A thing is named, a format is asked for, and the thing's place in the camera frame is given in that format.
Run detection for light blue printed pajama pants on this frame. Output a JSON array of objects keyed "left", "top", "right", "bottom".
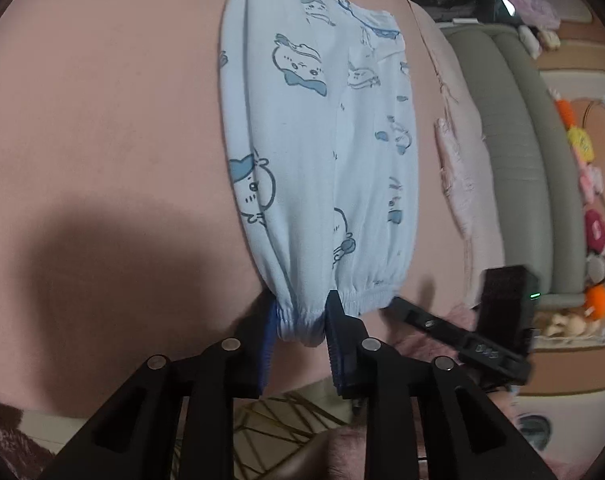
[{"left": 217, "top": 0, "right": 421, "bottom": 346}]

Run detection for pink fluffy rug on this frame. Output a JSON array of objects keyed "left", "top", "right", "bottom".
[{"left": 0, "top": 307, "right": 483, "bottom": 480}]

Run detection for orange round plush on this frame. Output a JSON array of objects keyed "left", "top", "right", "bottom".
[{"left": 585, "top": 285, "right": 605, "bottom": 321}]

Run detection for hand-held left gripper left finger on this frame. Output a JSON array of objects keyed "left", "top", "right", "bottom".
[{"left": 37, "top": 302, "right": 278, "bottom": 480}]

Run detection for bed with pink sheet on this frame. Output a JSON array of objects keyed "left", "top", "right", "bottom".
[{"left": 0, "top": 0, "right": 483, "bottom": 416}]

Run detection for white plush toy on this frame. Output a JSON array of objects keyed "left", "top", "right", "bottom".
[{"left": 517, "top": 25, "right": 541, "bottom": 58}]

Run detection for orange carrot plush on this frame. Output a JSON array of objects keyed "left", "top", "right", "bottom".
[{"left": 555, "top": 100, "right": 576, "bottom": 128}]

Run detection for pink frilly hat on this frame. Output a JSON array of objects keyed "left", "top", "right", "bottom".
[{"left": 485, "top": 0, "right": 562, "bottom": 30}]

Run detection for black white ball plush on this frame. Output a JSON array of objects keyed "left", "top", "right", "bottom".
[{"left": 585, "top": 255, "right": 605, "bottom": 286}]

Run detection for grey-green padded headboard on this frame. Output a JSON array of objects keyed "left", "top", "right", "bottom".
[{"left": 443, "top": 25, "right": 583, "bottom": 311}]

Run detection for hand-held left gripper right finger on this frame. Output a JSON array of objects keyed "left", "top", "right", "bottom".
[{"left": 327, "top": 290, "right": 558, "bottom": 480}]

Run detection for gold wire basket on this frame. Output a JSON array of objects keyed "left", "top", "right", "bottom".
[{"left": 235, "top": 392, "right": 343, "bottom": 480}]

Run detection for magenta round plush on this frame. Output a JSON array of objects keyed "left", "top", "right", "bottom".
[{"left": 585, "top": 210, "right": 605, "bottom": 253}]

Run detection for beige pillow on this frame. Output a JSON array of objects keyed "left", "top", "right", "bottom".
[
  {"left": 435, "top": 110, "right": 503, "bottom": 311},
  {"left": 407, "top": 2, "right": 476, "bottom": 126}
]

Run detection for round dark teal object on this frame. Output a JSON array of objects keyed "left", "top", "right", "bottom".
[{"left": 517, "top": 412, "right": 551, "bottom": 453}]

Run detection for beige bunny plush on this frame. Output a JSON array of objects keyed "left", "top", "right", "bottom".
[{"left": 543, "top": 310, "right": 603, "bottom": 338}]

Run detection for yellow plush toy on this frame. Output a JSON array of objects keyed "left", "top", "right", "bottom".
[{"left": 567, "top": 127, "right": 596, "bottom": 163}]

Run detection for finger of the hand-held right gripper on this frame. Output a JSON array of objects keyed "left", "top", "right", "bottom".
[{"left": 390, "top": 297, "right": 483, "bottom": 356}]

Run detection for pink printed folded garment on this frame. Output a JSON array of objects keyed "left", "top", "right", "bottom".
[{"left": 435, "top": 117, "right": 476, "bottom": 238}]

